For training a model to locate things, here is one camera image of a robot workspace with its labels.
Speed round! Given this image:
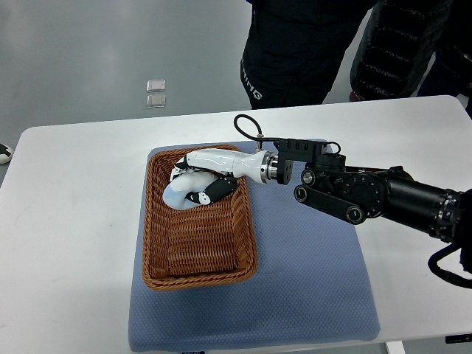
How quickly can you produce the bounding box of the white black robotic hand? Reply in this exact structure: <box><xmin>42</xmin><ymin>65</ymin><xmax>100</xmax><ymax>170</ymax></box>
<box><xmin>170</xmin><ymin>148</ymin><xmax>277</xmax><ymax>204</ymax></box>

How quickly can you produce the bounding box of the black table control panel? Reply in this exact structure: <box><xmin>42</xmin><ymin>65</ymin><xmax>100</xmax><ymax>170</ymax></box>
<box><xmin>445</xmin><ymin>333</ymin><xmax>472</xmax><ymax>344</ymax></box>

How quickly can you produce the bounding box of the brown wicker basket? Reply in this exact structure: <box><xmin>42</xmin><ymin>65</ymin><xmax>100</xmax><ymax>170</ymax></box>
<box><xmin>141</xmin><ymin>147</ymin><xmax>257</xmax><ymax>291</ymax></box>

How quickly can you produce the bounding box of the person in black trousers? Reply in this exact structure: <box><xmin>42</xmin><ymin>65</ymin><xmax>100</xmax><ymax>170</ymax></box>
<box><xmin>240</xmin><ymin>1</ymin><xmax>375</xmax><ymax>109</ymax></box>

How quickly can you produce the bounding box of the blue fabric mat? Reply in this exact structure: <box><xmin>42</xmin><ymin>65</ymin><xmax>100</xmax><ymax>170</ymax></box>
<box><xmin>128</xmin><ymin>164</ymin><xmax>380</xmax><ymax>352</ymax></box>

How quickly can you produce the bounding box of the white table leg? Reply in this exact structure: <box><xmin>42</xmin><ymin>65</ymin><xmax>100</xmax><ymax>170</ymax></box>
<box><xmin>385</xmin><ymin>341</ymin><xmax>406</xmax><ymax>354</ymax></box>

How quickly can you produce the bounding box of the black quilted jacket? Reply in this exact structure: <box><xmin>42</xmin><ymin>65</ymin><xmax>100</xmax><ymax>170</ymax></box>
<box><xmin>350</xmin><ymin>1</ymin><xmax>471</xmax><ymax>101</ymax></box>

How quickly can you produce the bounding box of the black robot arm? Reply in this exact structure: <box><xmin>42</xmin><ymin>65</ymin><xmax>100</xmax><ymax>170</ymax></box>
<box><xmin>163</xmin><ymin>139</ymin><xmax>471</xmax><ymax>288</ymax></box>

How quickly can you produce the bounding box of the blue white plush toy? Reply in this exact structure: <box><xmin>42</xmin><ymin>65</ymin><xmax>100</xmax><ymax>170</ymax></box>
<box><xmin>162</xmin><ymin>171</ymin><xmax>217</xmax><ymax>210</ymax></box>

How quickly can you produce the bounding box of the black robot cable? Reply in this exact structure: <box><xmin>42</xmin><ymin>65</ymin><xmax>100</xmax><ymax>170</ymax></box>
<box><xmin>233</xmin><ymin>114</ymin><xmax>265</xmax><ymax>152</ymax></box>

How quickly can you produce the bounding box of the black white shoe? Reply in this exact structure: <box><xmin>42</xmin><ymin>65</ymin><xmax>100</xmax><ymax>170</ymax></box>
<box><xmin>0</xmin><ymin>143</ymin><xmax>14</xmax><ymax>164</ymax></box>

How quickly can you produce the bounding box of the upper floor socket plate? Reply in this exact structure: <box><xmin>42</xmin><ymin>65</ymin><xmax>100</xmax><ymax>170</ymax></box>
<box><xmin>146</xmin><ymin>79</ymin><xmax>166</xmax><ymax>92</ymax></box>

